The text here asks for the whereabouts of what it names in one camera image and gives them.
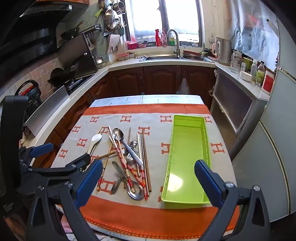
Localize plastic wall sheet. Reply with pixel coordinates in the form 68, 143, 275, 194
229, 0, 281, 64

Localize steel sink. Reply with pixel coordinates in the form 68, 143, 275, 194
139, 54, 215, 63

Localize large steel spoon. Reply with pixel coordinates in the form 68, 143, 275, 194
112, 128, 144, 166

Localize grey refrigerator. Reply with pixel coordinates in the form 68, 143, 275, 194
231, 14, 296, 223

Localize black frying pan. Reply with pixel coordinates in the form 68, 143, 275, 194
60, 20, 85, 40

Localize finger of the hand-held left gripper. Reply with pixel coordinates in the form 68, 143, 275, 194
19, 143, 54, 163
20, 153, 91, 180

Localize white red-patterned chopstick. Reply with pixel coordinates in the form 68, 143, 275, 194
108, 125, 134, 189
137, 133, 148, 200
109, 136, 148, 200

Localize white plastic bag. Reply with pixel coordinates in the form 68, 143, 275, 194
177, 78, 191, 94

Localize light patterned tablecloth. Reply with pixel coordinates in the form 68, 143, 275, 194
89, 94, 204, 108

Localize steel soup spoon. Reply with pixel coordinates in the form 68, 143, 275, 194
112, 161, 145, 201

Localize hanging steel pan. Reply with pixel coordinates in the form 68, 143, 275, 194
102, 8, 119, 32

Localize black range hood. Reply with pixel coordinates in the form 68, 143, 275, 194
0, 0, 89, 78

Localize pan in sink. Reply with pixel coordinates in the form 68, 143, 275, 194
182, 50, 202, 59

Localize steel splash guard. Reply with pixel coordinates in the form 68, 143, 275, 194
23, 85, 69, 138

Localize electric kettle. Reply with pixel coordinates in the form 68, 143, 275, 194
215, 37, 233, 67

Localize black wok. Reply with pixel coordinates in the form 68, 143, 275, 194
47, 65, 77, 87

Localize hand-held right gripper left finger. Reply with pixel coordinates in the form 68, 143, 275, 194
25, 159, 104, 241

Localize hanging steel pot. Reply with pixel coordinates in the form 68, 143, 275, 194
113, 0, 126, 15

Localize clear bottle green label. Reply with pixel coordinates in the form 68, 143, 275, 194
255, 61, 265, 87

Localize green plastic tray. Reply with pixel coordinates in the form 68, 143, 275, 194
161, 114, 211, 204

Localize white bowl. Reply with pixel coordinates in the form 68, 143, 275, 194
240, 71, 253, 82

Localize short steel spoon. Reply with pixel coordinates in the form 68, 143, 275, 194
111, 176, 122, 194

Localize kitchen window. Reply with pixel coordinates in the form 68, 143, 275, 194
125, 0, 204, 48

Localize gas stove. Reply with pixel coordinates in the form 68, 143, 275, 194
64, 74, 96, 94

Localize white cutting board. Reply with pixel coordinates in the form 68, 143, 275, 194
106, 34, 121, 55

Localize white ceramic spoon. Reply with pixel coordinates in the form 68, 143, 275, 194
85, 134, 102, 158

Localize orange printed blanket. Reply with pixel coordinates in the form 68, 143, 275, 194
50, 102, 241, 234

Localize red label container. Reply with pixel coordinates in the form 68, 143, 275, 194
262, 70, 276, 95

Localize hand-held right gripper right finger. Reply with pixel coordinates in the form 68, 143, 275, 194
194, 159, 271, 241

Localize steel faucet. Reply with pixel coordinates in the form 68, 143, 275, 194
166, 29, 181, 57

